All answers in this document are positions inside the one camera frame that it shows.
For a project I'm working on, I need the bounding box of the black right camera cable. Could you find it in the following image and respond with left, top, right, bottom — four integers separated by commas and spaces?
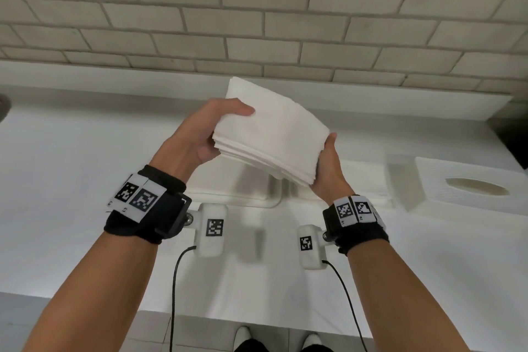
320, 259, 366, 352

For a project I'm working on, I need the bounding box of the person's left forearm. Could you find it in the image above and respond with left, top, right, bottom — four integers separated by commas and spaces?
21, 231, 163, 352

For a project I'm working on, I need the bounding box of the person's left white shoe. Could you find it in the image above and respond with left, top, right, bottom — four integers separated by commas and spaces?
234, 325, 253, 352

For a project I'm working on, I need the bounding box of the black wristband with markers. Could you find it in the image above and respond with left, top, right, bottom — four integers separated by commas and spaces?
321, 194, 390, 257
103, 164, 193, 245

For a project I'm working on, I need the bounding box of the person's right white shoe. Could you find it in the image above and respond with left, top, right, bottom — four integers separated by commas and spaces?
302, 333, 323, 352

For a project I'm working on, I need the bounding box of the black right wristband with markers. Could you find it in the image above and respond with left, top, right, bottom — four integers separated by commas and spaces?
321, 194, 390, 257

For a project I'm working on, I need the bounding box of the black camera cable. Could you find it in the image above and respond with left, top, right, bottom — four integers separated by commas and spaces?
320, 259, 366, 352
169, 245, 198, 352

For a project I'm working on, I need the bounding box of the person's white shoe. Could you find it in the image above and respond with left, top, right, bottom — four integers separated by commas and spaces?
234, 325, 253, 352
302, 333, 323, 352

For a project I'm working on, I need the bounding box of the person's right hand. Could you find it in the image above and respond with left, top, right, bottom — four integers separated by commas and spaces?
309, 133, 356, 206

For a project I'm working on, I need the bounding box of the person's right forearm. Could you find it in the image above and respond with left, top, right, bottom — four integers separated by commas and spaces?
346, 239, 515, 352

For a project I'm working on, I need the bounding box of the white tissue box cover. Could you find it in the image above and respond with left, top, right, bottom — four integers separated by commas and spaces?
414, 156, 523, 215

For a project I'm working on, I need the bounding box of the white tissue box base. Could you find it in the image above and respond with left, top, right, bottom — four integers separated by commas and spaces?
188, 156, 286, 209

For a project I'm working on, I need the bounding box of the black left wristband with markers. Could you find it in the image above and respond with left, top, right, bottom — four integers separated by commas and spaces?
103, 164, 193, 245

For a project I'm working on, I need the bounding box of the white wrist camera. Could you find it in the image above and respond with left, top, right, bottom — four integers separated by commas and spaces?
186, 203, 229, 258
297, 225, 331, 271

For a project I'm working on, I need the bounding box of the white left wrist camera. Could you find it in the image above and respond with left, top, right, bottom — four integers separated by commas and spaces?
186, 203, 229, 258

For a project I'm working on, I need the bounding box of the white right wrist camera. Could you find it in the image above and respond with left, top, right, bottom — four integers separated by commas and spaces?
297, 225, 331, 271

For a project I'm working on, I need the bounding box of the stack of white paper napkins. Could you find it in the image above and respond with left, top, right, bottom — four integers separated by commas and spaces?
212, 76, 331, 188

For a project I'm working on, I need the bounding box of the black left camera cable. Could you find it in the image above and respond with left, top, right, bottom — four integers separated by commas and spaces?
169, 245, 198, 352

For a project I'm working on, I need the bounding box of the person's left hand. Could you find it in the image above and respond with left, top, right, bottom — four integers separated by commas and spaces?
156, 98, 256, 183

